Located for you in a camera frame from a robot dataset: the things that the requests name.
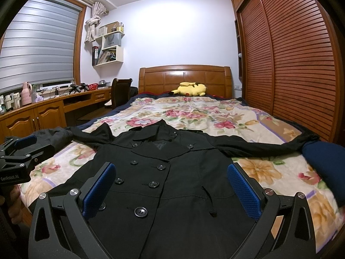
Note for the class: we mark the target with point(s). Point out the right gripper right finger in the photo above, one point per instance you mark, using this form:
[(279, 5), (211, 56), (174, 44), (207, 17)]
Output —
[(283, 224)]

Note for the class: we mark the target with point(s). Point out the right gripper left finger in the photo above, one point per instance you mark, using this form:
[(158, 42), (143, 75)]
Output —
[(60, 227)]

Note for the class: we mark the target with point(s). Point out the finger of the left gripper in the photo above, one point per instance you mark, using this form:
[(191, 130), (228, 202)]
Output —
[(13, 145)]

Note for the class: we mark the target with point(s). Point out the black double-breasted coat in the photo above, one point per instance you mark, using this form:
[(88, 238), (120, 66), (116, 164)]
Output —
[(171, 197)]

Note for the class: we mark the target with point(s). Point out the person left hand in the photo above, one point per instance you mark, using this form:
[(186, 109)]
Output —
[(12, 203)]

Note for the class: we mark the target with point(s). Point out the dark grey folded garment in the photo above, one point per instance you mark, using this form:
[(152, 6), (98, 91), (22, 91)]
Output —
[(57, 137)]

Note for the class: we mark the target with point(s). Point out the pink thermos jug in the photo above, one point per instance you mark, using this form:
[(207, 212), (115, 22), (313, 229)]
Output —
[(26, 94)]

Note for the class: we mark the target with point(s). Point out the wooden desk cabinet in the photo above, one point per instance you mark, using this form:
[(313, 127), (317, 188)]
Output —
[(48, 114)]

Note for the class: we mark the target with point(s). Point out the navy blue folded garment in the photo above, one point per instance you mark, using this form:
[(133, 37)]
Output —
[(328, 161)]

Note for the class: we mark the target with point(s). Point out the red basket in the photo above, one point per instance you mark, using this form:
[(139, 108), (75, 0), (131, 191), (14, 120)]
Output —
[(93, 87)]

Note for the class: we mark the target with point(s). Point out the grey window blind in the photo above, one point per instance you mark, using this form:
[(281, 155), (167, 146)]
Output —
[(38, 45)]

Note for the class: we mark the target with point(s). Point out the floral bed blanket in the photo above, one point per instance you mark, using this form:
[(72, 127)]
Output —
[(286, 175)]

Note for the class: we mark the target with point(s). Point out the dark wooden chair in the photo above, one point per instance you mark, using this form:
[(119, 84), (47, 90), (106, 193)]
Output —
[(120, 91)]

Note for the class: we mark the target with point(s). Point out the white tied curtain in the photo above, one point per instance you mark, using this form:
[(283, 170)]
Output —
[(98, 11)]

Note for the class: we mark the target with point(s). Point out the wooden bed headboard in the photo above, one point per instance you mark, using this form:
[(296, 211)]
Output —
[(162, 79)]

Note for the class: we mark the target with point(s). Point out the wooden louvered wardrobe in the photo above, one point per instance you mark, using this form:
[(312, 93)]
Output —
[(292, 66)]

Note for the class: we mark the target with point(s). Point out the yellow plush toy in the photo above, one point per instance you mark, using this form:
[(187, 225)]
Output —
[(190, 89)]

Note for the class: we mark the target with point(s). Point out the white wall shelf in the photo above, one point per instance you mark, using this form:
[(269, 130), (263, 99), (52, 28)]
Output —
[(109, 44)]

